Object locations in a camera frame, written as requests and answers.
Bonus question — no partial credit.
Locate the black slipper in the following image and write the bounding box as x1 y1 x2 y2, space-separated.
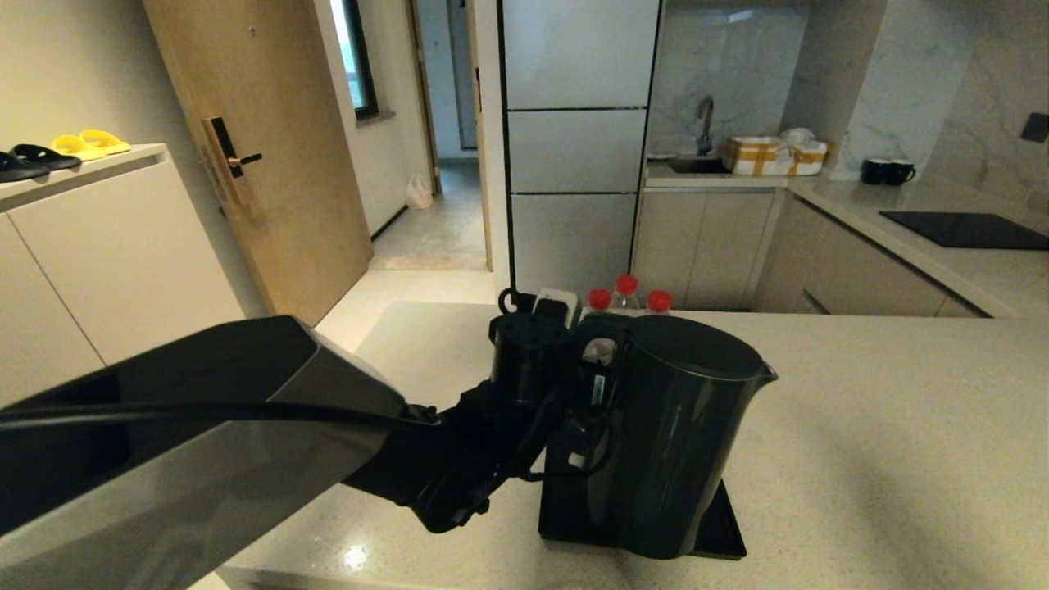
0 151 51 184
10 143 84 172

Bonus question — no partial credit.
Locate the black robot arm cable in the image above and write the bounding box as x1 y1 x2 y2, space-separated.
0 393 574 509

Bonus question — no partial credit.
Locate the white shoe cabinet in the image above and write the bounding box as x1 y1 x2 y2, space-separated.
0 143 276 411

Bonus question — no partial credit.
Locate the yellow-taped cardboard box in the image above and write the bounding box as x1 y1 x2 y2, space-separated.
722 136 829 179

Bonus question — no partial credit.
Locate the black door lock handle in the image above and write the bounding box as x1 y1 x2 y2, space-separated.
202 116 264 207

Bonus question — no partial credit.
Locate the wooden door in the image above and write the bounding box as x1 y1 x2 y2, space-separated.
143 0 375 327

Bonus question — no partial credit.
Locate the dark-framed window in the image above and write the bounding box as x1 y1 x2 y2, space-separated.
329 0 380 122

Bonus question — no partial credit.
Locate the beige kitchen base cabinet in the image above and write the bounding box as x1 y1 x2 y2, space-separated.
630 188 988 320

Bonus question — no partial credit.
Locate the yellow slipper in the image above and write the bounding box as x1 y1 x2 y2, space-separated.
50 134 108 162
79 129 133 156

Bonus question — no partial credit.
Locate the black electric kettle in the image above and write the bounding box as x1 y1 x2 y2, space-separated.
576 315 779 561

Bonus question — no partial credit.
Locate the kitchen sink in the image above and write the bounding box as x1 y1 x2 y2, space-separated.
667 155 731 175

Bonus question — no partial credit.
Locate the metal kitchen faucet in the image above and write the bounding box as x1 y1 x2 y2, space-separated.
693 95 717 157

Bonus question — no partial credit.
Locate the tall grey fridge cabinet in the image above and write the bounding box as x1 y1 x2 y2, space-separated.
499 0 661 304

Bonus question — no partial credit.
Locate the black induction cooktop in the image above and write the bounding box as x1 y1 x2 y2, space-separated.
878 211 1049 252

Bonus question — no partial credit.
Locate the black rectangular tray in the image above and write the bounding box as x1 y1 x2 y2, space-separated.
538 459 748 562

